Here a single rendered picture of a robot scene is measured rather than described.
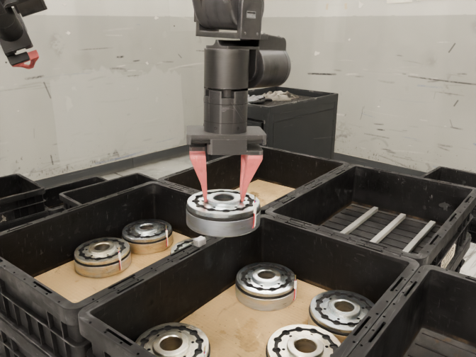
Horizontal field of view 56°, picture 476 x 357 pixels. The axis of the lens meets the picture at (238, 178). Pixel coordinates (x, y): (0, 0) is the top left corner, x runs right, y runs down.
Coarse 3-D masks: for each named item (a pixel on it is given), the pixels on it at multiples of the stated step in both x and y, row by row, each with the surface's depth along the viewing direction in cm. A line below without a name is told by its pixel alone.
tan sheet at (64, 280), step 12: (180, 240) 96; (168, 252) 91; (72, 264) 87; (132, 264) 87; (144, 264) 87; (36, 276) 82; (48, 276) 82; (60, 276) 82; (72, 276) 82; (84, 276) 82; (108, 276) 82; (120, 276) 82; (60, 288) 79; (72, 288) 79; (84, 288) 79; (96, 288) 79; (72, 300) 75
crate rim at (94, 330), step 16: (288, 224) 80; (224, 240) 75; (336, 240) 74; (352, 240) 74; (192, 256) 69; (384, 256) 70; (400, 256) 69; (160, 272) 65; (128, 288) 61; (400, 288) 61; (96, 304) 57; (384, 304) 57; (80, 320) 54; (96, 320) 54; (368, 320) 54; (96, 336) 53; (112, 336) 51; (352, 336) 51; (112, 352) 51; (128, 352) 49; (144, 352) 49; (336, 352) 49
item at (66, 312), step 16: (128, 192) 96; (176, 192) 96; (192, 192) 95; (80, 208) 87; (32, 224) 80; (208, 240) 74; (0, 256) 69; (176, 256) 69; (0, 272) 67; (16, 272) 65; (144, 272) 65; (16, 288) 65; (32, 288) 61; (48, 288) 61; (112, 288) 61; (48, 304) 59; (64, 304) 57; (80, 304) 57; (64, 320) 57
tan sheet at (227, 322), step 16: (304, 288) 79; (320, 288) 79; (208, 304) 74; (224, 304) 74; (240, 304) 74; (304, 304) 74; (192, 320) 70; (208, 320) 70; (224, 320) 70; (240, 320) 70; (256, 320) 70; (272, 320) 70; (288, 320) 70; (304, 320) 70; (208, 336) 67; (224, 336) 67; (240, 336) 67; (256, 336) 67; (224, 352) 63; (240, 352) 63; (256, 352) 63
